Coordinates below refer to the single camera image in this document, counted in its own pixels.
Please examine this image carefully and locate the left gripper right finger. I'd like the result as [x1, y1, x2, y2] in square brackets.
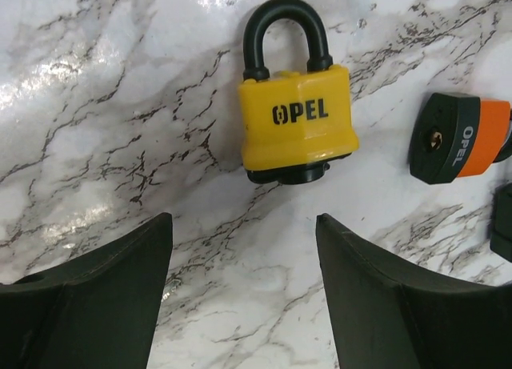
[315, 214, 511, 368]

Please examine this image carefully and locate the black padlock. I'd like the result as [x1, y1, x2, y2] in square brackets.
[490, 183, 512, 262]

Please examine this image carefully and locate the orange padlock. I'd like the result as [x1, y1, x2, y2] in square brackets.
[408, 92, 511, 185]

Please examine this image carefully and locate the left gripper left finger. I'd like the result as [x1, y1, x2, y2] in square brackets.
[1, 213, 173, 368]

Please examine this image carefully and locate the yellow padlock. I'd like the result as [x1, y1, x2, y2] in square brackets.
[238, 0, 359, 185]

